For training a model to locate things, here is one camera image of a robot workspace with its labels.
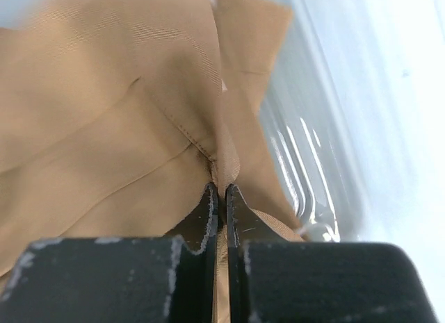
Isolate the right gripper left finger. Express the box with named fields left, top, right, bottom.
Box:
left=1, top=183, right=218, bottom=322

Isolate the clear plastic bin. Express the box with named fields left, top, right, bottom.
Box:
left=260, top=0, right=444, bottom=245

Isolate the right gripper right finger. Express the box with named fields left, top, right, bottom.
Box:
left=225, top=185, right=436, bottom=322

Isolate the tan cloth garment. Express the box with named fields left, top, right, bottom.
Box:
left=1, top=0, right=302, bottom=322

